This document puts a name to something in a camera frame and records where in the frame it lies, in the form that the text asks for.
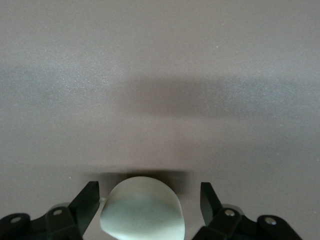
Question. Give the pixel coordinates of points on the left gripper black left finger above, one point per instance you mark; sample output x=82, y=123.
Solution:
x=65, y=222

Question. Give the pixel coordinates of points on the white steamed bun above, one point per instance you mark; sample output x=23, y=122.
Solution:
x=142, y=210

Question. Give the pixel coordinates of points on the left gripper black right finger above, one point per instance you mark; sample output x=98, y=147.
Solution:
x=225, y=225

